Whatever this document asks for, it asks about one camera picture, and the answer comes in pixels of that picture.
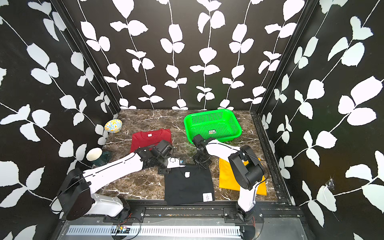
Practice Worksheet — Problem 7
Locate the black t-shirt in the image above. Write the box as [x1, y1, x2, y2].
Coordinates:
[165, 165, 215, 206]

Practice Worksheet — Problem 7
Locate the yellow t-shirt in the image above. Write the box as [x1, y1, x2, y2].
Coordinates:
[219, 159, 267, 196]

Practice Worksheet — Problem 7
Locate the red t-shirt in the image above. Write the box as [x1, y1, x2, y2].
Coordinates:
[131, 129, 172, 153]

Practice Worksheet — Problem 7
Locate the green plastic basket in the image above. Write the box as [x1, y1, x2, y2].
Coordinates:
[184, 109, 243, 143]

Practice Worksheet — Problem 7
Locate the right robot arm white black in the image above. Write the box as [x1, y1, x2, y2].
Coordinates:
[192, 135, 269, 223]

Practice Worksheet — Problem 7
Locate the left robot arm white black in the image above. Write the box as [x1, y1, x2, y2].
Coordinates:
[57, 140, 181, 221]

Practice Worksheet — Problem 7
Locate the yellow blue patterned bowl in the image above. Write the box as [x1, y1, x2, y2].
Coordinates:
[104, 119, 123, 133]

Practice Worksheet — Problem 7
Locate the dark green mug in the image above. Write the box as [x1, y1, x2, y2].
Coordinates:
[86, 148, 111, 167]

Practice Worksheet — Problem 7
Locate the white perforated cable duct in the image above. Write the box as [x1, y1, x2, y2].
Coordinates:
[66, 225, 242, 238]

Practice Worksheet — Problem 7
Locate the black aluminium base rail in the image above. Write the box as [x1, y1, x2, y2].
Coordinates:
[58, 198, 305, 225]

